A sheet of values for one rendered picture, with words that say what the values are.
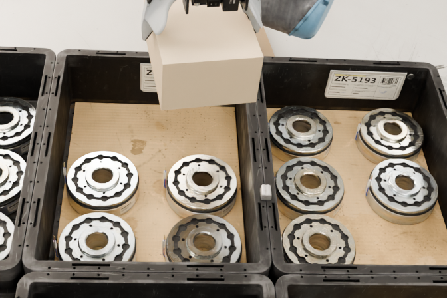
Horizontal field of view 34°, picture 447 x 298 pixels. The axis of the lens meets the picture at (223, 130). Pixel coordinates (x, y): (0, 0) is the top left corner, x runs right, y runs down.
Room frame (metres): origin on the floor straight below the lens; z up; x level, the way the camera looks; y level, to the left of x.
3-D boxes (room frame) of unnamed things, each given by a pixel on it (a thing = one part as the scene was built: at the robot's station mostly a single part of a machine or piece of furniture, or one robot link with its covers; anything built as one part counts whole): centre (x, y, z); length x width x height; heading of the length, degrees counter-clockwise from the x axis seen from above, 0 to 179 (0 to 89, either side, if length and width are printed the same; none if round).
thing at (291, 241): (0.60, -0.15, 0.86); 0.10 x 0.10 x 0.01
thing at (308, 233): (0.60, -0.15, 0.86); 0.05 x 0.05 x 0.01
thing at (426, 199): (0.72, -0.28, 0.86); 0.10 x 0.10 x 0.01
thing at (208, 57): (0.73, 0.04, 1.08); 0.16 x 0.12 x 0.07; 17
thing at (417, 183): (0.72, -0.28, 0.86); 0.05 x 0.05 x 0.01
